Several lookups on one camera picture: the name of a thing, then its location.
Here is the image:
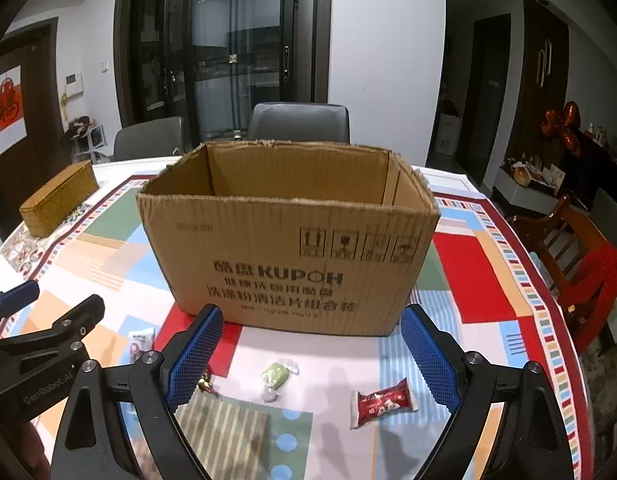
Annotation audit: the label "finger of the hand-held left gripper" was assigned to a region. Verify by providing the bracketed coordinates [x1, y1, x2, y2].
[0, 281, 40, 333]
[13, 294, 106, 361]

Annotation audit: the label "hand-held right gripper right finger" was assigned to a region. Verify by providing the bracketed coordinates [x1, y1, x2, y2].
[401, 302, 577, 480]

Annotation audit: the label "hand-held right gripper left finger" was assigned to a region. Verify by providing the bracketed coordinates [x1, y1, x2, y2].
[48, 302, 224, 480]

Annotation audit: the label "gold candy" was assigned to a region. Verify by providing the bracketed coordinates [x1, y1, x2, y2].
[197, 367, 219, 397]

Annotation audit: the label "small white snack packet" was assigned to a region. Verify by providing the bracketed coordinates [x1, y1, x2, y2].
[128, 329, 155, 363]

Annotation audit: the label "red candy packet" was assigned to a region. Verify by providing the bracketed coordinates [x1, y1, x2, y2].
[349, 379, 420, 429]

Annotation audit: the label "light green candy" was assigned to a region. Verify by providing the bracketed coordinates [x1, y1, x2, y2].
[260, 357, 300, 403]

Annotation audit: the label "brown cardboard box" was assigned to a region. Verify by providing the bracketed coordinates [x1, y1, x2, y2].
[136, 140, 442, 337]

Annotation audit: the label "person's left hand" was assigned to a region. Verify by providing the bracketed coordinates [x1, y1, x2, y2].
[0, 422, 52, 480]

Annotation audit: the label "patterned floral table mat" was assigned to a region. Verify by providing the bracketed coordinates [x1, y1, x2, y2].
[0, 192, 96, 281]

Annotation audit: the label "colourful patchwork tablecloth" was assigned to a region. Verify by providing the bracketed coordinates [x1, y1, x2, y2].
[0, 170, 597, 480]

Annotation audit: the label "woven wicker basket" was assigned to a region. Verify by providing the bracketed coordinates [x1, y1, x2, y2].
[19, 161, 99, 238]

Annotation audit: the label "wooden chair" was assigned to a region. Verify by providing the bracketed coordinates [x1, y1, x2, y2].
[506, 195, 617, 356]

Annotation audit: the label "white shoe rack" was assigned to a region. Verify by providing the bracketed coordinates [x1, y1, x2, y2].
[66, 117, 109, 163]

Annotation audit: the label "red cloth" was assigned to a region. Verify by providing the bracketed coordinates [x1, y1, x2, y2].
[559, 245, 617, 356]

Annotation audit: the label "red and white door poster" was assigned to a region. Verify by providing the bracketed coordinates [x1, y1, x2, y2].
[0, 65, 28, 155]

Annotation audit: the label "white side table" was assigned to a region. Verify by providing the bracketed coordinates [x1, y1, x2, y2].
[493, 157, 572, 213]

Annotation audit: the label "dark wooden door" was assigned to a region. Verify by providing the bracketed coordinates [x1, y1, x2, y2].
[0, 17, 59, 241]

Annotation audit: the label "grey dining chair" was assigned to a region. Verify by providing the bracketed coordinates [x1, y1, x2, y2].
[589, 187, 617, 246]
[247, 102, 351, 145]
[112, 116, 185, 162]

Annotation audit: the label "white bag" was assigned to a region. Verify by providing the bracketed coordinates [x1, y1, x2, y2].
[433, 112, 462, 157]

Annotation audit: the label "dark sideboard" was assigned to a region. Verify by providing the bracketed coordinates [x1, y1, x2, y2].
[579, 127, 617, 196]

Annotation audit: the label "dark tall cabinet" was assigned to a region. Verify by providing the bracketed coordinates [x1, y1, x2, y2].
[511, 0, 570, 166]

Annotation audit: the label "red foil balloons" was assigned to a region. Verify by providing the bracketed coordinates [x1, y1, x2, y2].
[541, 101, 582, 158]

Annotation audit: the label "dark glass sliding door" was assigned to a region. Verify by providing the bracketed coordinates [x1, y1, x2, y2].
[113, 0, 334, 148]

